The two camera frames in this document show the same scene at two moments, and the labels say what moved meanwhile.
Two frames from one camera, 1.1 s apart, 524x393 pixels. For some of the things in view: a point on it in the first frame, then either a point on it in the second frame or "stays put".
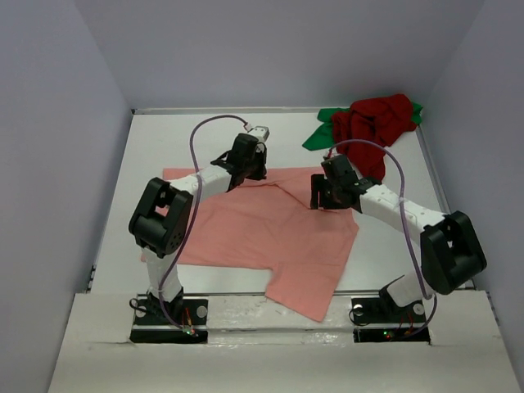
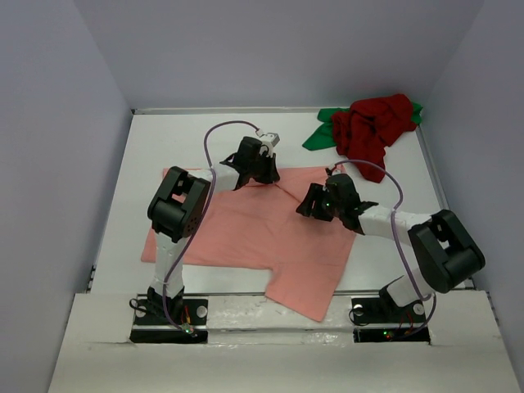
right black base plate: (381, 321) stays put
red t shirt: (382, 119) stays put
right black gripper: (318, 183) to (315, 191)
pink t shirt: (267, 223) stays put
